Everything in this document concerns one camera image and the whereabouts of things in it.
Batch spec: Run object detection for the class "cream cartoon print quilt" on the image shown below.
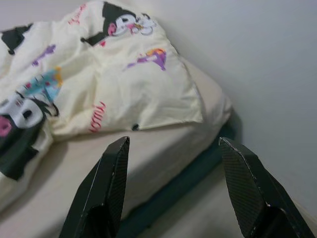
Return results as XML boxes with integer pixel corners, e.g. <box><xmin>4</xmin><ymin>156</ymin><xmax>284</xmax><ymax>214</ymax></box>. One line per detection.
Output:
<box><xmin>0</xmin><ymin>0</ymin><xmax>207</xmax><ymax>181</ymax></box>

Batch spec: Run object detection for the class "beige bed mattress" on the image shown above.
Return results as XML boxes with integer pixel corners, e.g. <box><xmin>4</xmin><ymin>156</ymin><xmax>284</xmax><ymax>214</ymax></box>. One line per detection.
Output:
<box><xmin>0</xmin><ymin>66</ymin><xmax>234</xmax><ymax>238</ymax></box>

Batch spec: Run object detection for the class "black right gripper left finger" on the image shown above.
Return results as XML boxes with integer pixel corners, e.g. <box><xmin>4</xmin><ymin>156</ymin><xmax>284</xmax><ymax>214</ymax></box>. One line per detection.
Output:
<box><xmin>58</xmin><ymin>135</ymin><xmax>131</xmax><ymax>238</ymax></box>

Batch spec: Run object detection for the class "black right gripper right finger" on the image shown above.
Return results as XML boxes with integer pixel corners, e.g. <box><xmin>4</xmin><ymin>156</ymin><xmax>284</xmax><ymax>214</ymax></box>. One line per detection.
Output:
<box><xmin>218</xmin><ymin>136</ymin><xmax>315</xmax><ymax>238</ymax></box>

